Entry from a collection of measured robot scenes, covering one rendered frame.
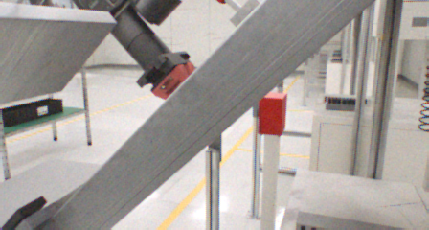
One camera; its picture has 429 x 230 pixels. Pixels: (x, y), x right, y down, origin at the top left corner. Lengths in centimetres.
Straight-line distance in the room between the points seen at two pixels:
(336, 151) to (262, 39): 157
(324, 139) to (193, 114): 152
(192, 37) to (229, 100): 960
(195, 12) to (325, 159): 837
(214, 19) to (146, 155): 934
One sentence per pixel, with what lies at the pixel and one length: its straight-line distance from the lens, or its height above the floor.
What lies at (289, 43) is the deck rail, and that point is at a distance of 30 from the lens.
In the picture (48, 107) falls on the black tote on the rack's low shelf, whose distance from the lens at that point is 315.
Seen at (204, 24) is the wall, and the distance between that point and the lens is 977.
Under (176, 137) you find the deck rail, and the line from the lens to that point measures 34.
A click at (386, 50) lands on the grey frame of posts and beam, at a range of 100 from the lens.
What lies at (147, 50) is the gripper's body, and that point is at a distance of 55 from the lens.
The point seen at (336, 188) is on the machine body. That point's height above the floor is 62.
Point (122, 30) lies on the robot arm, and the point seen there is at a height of 103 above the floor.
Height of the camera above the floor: 102
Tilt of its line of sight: 13 degrees down
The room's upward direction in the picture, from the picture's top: straight up
